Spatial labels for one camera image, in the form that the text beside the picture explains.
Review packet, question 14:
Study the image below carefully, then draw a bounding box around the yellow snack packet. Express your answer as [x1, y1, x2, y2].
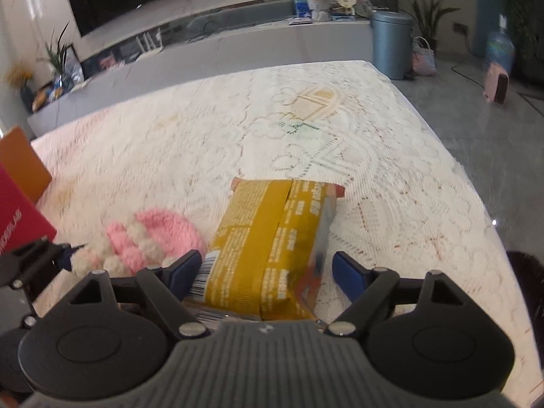
[188, 178, 345, 321]

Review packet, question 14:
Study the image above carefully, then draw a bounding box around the red cardboard box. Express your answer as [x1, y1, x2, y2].
[0, 169, 57, 254]

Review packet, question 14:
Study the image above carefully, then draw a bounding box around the pink white knitted hat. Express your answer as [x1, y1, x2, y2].
[70, 208, 206, 277]

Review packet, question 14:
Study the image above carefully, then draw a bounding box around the white lace tablecloth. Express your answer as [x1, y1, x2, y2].
[32, 61, 543, 407]

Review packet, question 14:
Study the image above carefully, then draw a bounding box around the orange cardboard box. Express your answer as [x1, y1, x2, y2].
[0, 126, 52, 204]

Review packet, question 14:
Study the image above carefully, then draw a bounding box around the yellow dried flower vase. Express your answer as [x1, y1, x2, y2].
[4, 61, 36, 114]

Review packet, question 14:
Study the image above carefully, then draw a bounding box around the green plant in vase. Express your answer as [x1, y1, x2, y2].
[38, 23, 85, 95]

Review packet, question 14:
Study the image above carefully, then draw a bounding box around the pastel woven handbag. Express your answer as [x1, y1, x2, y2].
[412, 36, 437, 77]

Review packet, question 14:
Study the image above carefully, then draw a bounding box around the pink space heater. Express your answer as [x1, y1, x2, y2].
[484, 63, 509, 105]

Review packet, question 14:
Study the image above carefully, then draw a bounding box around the blue-grey trash bin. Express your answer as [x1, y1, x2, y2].
[371, 10, 414, 80]

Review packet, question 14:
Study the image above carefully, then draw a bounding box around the long grey TV cabinet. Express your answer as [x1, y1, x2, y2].
[28, 20, 373, 136]

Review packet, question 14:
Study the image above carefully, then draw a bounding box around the blue water bottle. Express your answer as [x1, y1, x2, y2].
[485, 14, 515, 75]

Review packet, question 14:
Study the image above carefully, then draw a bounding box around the potted green plant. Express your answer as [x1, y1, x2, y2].
[408, 0, 460, 52]

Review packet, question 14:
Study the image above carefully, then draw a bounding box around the teddy bear gift display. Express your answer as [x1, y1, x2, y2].
[294, 0, 374, 23]

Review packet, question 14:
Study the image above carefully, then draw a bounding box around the dark cabinet with plants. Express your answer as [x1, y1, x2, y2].
[474, 0, 543, 87]

